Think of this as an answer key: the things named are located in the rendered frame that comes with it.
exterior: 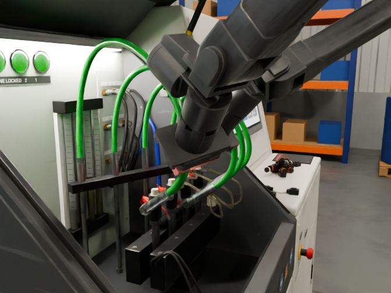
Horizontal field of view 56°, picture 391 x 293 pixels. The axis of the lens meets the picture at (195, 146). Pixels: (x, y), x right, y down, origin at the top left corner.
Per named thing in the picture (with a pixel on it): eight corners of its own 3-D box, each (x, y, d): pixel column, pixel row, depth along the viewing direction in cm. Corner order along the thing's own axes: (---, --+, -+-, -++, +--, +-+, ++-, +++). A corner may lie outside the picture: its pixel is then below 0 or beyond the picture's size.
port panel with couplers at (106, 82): (111, 179, 107) (106, 70, 101) (101, 178, 109) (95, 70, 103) (135, 169, 119) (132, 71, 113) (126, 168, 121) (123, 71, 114)
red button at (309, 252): (311, 265, 114) (312, 250, 113) (298, 263, 115) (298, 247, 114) (313, 257, 119) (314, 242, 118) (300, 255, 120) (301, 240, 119)
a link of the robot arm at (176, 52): (224, 61, 39) (270, 53, 44) (162, -6, 42) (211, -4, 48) (180, 135, 46) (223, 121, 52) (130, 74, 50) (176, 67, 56)
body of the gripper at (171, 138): (152, 136, 56) (157, 106, 50) (209, 118, 60) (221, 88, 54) (170, 172, 53) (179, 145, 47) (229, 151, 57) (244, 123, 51)
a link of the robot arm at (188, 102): (209, 111, 43) (244, 93, 46) (174, 72, 46) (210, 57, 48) (196, 143, 49) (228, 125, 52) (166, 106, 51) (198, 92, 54)
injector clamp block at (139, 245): (166, 321, 80) (164, 256, 77) (127, 310, 84) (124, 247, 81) (220, 252, 111) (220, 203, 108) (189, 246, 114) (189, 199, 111)
